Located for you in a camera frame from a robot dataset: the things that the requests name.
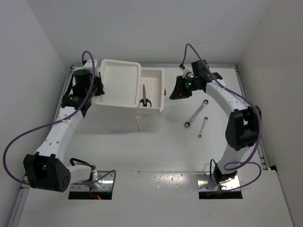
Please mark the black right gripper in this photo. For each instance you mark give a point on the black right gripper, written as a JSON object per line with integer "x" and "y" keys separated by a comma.
{"x": 179, "y": 91}

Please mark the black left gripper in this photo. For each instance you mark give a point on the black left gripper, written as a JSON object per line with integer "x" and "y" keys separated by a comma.
{"x": 99, "y": 80}

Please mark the white top drawer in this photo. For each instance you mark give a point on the white top drawer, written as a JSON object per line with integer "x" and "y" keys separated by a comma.
{"x": 153, "y": 79}

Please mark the white drawer cabinet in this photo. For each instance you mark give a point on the white drawer cabinet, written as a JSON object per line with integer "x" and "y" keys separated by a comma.
{"x": 118, "y": 106}

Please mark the large silver ratchet wrench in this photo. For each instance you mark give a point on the large silver ratchet wrench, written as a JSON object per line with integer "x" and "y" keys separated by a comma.
{"x": 188, "y": 123}

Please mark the black handled scissors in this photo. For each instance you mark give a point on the black handled scissors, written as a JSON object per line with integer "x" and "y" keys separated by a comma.
{"x": 145, "y": 102}

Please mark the small silver wrench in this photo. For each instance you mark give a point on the small silver wrench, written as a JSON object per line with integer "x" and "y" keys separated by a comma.
{"x": 202, "y": 127}

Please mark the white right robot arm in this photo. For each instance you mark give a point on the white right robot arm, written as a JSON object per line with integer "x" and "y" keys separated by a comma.
{"x": 242, "y": 131}

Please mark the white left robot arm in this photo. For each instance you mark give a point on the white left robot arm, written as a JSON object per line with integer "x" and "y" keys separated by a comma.
{"x": 45, "y": 168}

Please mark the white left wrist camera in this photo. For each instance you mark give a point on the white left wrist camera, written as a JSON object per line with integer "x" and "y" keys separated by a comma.
{"x": 89, "y": 65}

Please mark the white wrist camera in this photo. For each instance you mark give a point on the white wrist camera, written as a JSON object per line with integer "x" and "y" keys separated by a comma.
{"x": 89, "y": 65}
{"x": 186, "y": 70}

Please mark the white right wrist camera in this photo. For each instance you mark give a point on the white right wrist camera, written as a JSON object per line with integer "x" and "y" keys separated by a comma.
{"x": 186, "y": 70}

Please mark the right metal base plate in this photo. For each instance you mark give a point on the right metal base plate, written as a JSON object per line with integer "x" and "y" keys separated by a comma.
{"x": 206, "y": 184}

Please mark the metal base plate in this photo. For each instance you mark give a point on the metal base plate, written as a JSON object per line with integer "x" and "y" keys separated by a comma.
{"x": 206, "y": 184}
{"x": 105, "y": 183}

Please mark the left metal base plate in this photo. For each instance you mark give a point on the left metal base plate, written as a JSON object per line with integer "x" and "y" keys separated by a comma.
{"x": 105, "y": 183}

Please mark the aluminium frame rail right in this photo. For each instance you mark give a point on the aluminium frame rail right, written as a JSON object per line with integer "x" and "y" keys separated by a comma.
{"x": 261, "y": 152}

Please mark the aluminium frame rail left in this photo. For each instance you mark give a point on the aluminium frame rail left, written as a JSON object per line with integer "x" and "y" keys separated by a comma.
{"x": 23, "y": 191}

